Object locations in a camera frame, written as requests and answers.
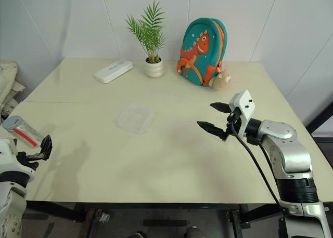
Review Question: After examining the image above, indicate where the green artificial palm plant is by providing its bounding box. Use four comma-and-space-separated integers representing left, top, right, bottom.
125, 0, 167, 64

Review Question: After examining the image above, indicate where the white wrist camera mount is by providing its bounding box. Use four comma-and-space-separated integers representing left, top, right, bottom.
0, 138, 36, 182
228, 90, 257, 139

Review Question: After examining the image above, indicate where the black metal side frame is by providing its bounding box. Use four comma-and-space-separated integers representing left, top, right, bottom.
305, 91, 333, 141

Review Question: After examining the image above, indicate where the beige plush toy pendant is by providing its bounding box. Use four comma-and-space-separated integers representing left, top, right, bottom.
209, 69, 233, 91

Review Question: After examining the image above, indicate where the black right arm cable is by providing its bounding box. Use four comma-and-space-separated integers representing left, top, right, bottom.
229, 120, 286, 213

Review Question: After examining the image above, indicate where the white ribbed plant pot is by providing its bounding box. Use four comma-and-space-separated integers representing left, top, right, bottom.
144, 56, 165, 78

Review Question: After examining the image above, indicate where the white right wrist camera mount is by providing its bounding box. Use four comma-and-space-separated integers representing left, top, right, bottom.
228, 90, 257, 139

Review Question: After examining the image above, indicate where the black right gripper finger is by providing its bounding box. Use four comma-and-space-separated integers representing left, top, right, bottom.
196, 121, 225, 140
210, 101, 231, 114

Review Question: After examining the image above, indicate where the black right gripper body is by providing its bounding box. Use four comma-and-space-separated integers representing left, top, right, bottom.
221, 106, 244, 142

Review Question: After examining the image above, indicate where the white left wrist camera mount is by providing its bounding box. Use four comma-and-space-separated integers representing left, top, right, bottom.
0, 138, 36, 182

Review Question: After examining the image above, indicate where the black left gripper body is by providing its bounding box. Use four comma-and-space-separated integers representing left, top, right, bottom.
15, 151, 40, 171

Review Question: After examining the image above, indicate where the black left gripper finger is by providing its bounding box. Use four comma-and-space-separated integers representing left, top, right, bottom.
25, 134, 53, 162

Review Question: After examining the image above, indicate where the beige cloth bag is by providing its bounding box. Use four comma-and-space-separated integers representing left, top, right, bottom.
0, 60, 26, 114

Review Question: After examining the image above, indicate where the clear plastic container lid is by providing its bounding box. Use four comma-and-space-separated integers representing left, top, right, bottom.
116, 103, 158, 135

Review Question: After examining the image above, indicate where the white rectangular box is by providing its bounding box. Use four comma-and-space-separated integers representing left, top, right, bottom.
94, 59, 134, 84

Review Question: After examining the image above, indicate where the red white tube packet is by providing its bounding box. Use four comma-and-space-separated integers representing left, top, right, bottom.
2, 115, 45, 148

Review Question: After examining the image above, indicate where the teal dinosaur backpack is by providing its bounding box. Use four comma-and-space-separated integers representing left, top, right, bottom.
176, 17, 228, 87

